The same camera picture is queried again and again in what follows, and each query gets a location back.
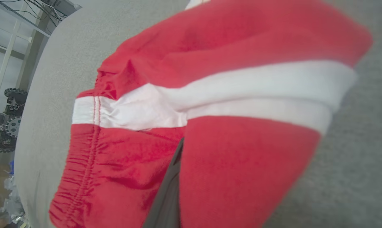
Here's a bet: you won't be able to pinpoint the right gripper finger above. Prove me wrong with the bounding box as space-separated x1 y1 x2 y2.
142 138 185 228

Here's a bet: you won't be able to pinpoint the clear plastic bags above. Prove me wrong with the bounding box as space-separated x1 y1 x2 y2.
0 176 31 228

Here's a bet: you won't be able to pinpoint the white metal shelf frame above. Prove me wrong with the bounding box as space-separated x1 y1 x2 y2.
0 0 52 112

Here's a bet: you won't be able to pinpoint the grey fabric sofa seat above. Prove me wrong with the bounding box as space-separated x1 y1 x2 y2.
14 0 382 228

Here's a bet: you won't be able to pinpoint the bundle of black cables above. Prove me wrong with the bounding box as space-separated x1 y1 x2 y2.
0 0 69 23

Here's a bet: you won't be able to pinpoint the red shorts with white trim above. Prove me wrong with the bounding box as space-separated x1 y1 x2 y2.
48 0 373 228

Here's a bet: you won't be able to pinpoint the small mecanum wheel robot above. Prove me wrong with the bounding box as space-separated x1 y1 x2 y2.
0 88 28 153

